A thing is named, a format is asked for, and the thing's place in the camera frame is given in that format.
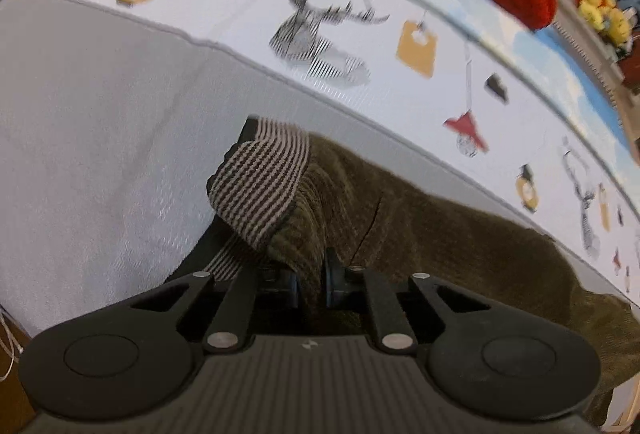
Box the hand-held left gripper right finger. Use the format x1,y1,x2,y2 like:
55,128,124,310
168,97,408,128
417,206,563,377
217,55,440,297
324,249,494,354

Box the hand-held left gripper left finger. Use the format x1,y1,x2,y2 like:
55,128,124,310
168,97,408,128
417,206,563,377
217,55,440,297
131,266,301,350

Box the olive corduroy pants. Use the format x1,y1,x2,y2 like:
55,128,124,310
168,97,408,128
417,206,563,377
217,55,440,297
167,116,640,430

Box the deer print bed sheet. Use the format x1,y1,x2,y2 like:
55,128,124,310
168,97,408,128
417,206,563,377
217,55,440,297
0,0,640,430

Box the light blue patterned sheet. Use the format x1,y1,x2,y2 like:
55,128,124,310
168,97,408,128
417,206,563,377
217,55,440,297
200,0,633,150

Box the yellow duck plush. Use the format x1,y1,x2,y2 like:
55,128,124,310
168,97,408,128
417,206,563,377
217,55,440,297
575,0,613,32

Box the yellow bear plush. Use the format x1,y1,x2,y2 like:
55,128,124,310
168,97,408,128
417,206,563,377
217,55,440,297
606,6,632,47

